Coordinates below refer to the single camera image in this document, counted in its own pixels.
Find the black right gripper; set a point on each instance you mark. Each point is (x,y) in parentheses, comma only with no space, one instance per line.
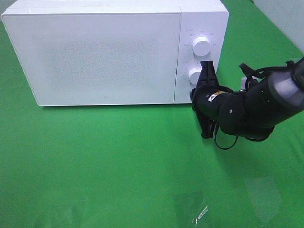
(212,104)

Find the clear tape patch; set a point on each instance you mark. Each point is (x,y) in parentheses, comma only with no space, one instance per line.
(191,210)

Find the white microwave oven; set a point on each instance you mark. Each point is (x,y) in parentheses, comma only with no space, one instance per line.
(197,17)

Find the white microwave knob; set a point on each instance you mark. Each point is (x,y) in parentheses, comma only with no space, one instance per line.
(194,75)
(201,45)

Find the white microwave door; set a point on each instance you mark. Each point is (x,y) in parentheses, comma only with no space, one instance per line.
(97,59)

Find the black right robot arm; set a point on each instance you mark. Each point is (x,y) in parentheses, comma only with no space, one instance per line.
(271,95)

